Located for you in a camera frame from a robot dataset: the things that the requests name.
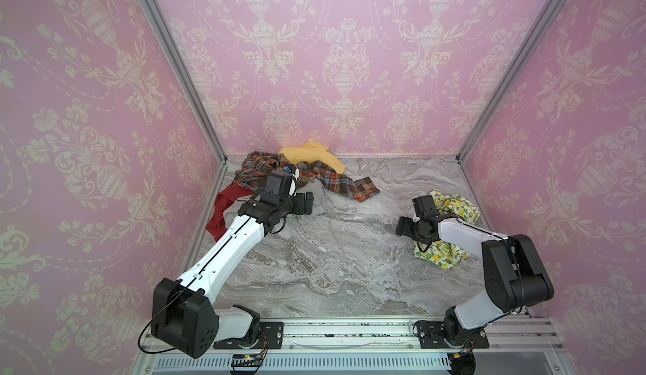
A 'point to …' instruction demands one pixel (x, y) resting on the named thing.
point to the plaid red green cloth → (256, 166)
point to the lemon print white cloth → (444, 254)
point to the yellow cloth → (311, 150)
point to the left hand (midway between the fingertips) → (302, 198)
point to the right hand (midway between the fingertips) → (407, 229)
